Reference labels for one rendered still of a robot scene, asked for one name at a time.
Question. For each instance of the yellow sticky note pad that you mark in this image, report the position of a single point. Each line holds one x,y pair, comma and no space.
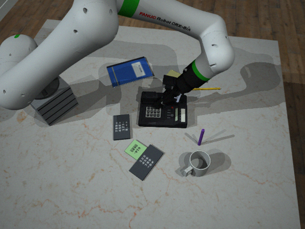
173,73

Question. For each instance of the blue notebook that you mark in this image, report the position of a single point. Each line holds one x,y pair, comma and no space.
129,71

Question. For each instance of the black telephone handset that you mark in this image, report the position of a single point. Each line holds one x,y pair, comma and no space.
154,96

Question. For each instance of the grey mug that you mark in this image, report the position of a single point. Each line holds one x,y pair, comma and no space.
200,160

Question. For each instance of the light green sticky note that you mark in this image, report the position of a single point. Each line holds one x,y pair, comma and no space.
135,149

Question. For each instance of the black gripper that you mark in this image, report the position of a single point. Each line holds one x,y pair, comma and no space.
172,96

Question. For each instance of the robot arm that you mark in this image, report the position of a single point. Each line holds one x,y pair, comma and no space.
29,71

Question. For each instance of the dark grey pocket calculator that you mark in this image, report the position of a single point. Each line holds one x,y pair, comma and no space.
121,127

